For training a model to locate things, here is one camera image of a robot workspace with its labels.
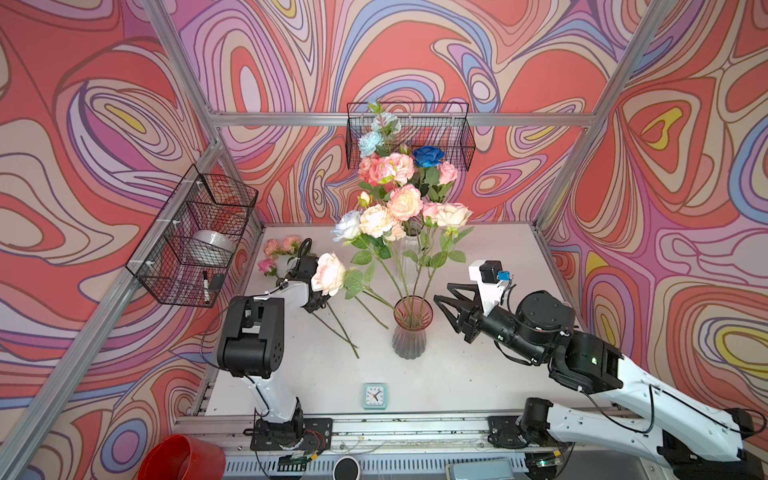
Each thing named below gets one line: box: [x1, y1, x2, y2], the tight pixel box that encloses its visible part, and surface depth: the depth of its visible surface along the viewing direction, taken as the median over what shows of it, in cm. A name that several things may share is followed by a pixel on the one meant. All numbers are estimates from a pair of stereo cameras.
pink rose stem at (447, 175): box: [437, 161, 458, 201], surface depth 70 cm
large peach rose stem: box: [369, 152, 415, 185], surface depth 59 cm
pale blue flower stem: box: [358, 100, 402, 157], surface depth 74 cm
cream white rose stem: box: [420, 203, 474, 319], surface depth 66 cm
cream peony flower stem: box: [360, 204, 414, 319], surface depth 62 cm
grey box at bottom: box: [445, 459, 515, 480], surface depth 68 cm
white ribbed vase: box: [399, 234, 424, 289], surface depth 72 cm
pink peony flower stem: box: [387, 184, 423, 222], surface depth 63 cm
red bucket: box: [138, 434, 226, 480], surface depth 62 cm
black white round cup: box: [332, 456, 361, 480], surface depth 66 cm
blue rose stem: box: [413, 145, 445, 187], surface depth 69 cm
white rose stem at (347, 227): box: [331, 210, 409, 319], surface depth 65 cm
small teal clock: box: [363, 383, 388, 410], surface depth 79 cm
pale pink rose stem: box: [311, 252, 397, 313], surface depth 56 cm
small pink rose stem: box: [420, 202, 447, 318], surface depth 70 cm
